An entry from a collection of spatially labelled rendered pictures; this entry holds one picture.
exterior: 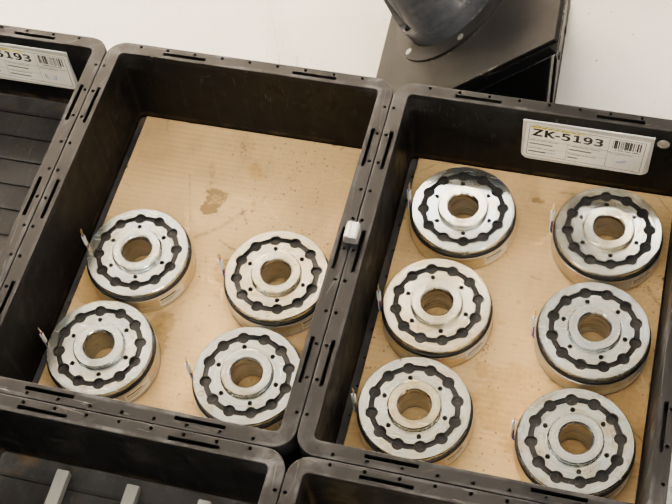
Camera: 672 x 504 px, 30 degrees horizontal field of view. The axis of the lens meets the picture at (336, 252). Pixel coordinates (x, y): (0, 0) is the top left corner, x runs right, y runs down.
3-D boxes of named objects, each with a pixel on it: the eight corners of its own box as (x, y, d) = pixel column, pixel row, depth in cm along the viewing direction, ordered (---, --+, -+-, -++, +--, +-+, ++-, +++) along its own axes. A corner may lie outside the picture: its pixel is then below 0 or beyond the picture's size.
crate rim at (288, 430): (116, 55, 131) (111, 39, 129) (397, 95, 125) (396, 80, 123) (-33, 395, 111) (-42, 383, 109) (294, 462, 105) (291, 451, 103)
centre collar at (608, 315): (568, 303, 116) (568, 300, 115) (622, 309, 115) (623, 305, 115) (565, 350, 113) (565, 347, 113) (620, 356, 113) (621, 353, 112)
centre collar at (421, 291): (414, 279, 119) (414, 275, 118) (466, 285, 118) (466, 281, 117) (406, 324, 116) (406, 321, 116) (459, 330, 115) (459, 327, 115)
